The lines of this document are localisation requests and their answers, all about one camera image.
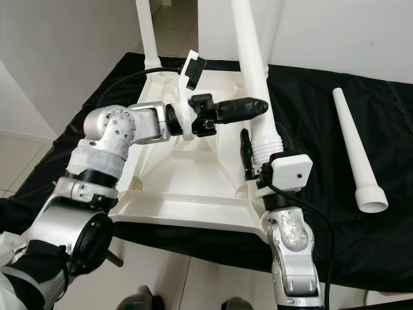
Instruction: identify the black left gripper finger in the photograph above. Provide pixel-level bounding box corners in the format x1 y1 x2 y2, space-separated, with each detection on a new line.
218 96 269 123

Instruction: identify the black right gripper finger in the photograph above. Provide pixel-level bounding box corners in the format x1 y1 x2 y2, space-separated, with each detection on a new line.
239 128 257 180

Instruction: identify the white plastic table leg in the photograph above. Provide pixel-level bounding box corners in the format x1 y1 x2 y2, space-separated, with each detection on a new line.
134 0 164 70
260 0 286 68
231 0 290 165
331 88 390 214

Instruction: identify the white plastic table top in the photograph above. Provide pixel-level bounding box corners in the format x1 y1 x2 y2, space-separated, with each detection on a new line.
113 59 288 246

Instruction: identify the black cloth table cover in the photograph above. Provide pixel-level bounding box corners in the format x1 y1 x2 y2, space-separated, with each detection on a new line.
0 52 413 291

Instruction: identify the grey robot right leg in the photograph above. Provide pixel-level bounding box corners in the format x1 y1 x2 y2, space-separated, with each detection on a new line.
219 297 254 310

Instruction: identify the grey robot leg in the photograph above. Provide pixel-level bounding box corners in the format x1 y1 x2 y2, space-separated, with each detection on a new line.
219 297 254 310
123 287 163 310

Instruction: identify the grey robot left leg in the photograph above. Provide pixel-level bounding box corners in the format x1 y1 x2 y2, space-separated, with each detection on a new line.
123 287 163 310

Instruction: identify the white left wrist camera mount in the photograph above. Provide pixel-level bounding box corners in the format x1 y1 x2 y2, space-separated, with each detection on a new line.
177 50 207 140

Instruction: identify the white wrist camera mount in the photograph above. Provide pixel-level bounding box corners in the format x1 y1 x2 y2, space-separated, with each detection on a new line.
271 152 314 194
177 50 207 140

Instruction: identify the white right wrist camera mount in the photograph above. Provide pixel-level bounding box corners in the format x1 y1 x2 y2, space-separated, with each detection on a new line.
271 152 314 194

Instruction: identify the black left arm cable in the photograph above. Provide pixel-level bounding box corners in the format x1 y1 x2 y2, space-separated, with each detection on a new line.
87 63 188 116

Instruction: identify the black metal table frame bar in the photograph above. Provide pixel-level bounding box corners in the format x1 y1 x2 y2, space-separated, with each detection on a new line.
105 251 125 268

